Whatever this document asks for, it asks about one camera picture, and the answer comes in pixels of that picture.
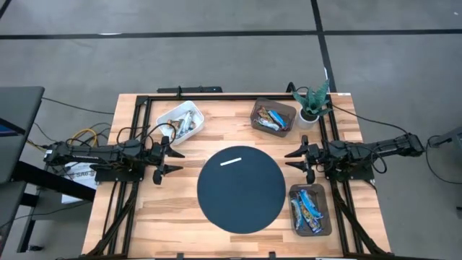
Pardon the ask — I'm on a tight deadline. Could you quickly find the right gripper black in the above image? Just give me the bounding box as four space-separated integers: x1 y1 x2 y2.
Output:
284 135 323 184

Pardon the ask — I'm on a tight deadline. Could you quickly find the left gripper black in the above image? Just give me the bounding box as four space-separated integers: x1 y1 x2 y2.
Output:
151 135 186 186

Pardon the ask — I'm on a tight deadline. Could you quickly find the blue red Clif bar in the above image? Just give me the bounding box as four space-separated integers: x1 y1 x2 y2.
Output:
299 189 324 220

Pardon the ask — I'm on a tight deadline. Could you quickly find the blue bar with white label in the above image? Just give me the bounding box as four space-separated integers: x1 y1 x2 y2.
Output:
269 109 288 129

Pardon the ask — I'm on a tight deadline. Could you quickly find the small blue snack bar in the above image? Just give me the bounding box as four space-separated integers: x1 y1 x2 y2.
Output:
299 201 313 225

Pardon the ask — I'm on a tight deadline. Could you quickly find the blue white snack bar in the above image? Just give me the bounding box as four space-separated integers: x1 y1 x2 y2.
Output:
290 198 303 231

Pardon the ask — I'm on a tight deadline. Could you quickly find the green white red snack bar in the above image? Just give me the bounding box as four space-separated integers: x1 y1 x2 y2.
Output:
256 106 275 124

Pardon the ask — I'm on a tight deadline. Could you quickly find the silver green blue snack bar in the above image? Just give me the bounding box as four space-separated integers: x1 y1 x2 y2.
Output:
301 211 323 235

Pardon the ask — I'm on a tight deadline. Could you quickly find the white round plant pot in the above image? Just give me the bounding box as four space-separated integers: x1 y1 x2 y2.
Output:
295 106 321 131

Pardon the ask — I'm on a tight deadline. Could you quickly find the white plastic bin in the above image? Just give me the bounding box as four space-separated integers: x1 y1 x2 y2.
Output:
155 100 206 147

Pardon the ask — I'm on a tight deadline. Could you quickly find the grey plastic bin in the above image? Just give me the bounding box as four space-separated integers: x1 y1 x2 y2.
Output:
288 183 333 238
249 96 298 139

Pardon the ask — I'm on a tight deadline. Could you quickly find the green snake plant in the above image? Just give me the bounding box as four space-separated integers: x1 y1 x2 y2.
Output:
292 79 331 117

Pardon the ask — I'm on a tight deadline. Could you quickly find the round dark blue woven mat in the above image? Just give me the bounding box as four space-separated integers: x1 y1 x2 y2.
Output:
196 145 287 235

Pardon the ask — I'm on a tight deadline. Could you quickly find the black power strip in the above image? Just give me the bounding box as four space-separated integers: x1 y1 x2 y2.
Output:
157 85 224 95

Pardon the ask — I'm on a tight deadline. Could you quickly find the white cardboard box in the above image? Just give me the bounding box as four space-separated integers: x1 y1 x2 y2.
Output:
61 162 97 205

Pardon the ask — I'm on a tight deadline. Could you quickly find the grey equipment stand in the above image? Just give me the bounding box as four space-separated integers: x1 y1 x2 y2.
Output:
429 125 462 149

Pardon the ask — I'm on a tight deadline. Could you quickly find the dark grey desk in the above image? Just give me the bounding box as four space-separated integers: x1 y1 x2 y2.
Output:
0 85 46 185

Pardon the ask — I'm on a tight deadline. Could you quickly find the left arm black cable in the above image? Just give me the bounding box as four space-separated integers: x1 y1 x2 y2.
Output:
115 123 178 150

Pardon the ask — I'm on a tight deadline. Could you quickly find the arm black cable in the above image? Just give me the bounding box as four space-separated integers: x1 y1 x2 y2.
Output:
115 123 178 150
360 144 388 175

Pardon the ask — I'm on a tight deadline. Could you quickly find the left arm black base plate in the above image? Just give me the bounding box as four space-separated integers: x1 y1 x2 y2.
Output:
94 165 146 183

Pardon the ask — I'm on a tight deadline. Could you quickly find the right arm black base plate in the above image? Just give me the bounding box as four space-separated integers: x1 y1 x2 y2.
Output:
324 165 376 183

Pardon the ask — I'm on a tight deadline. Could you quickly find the black metal table frame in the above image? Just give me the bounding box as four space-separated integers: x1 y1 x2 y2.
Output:
84 92 393 260

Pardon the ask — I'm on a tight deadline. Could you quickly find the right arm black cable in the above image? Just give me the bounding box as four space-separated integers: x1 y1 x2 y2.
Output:
360 144 388 175

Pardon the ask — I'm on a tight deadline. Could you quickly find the yellow cable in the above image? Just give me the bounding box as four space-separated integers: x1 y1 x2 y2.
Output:
68 128 99 147

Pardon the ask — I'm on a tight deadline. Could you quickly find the black looped floor cable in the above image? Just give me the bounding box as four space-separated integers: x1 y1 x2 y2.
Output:
424 139 462 186

